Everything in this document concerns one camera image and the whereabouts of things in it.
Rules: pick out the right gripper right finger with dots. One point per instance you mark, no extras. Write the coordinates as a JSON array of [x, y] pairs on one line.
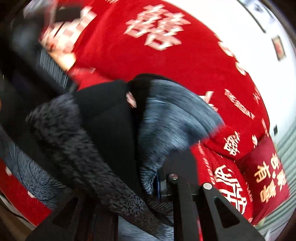
[[200, 212]]

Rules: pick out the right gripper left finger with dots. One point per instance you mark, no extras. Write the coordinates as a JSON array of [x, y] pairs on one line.
[[80, 216]]

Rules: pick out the black pants with patterned waistband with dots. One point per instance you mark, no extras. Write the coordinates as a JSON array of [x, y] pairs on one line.
[[110, 139]]

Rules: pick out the dark red pillow gold characters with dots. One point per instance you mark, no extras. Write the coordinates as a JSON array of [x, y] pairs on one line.
[[266, 179]]

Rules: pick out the red bedspread with white characters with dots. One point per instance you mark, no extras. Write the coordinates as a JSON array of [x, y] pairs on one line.
[[72, 45]]

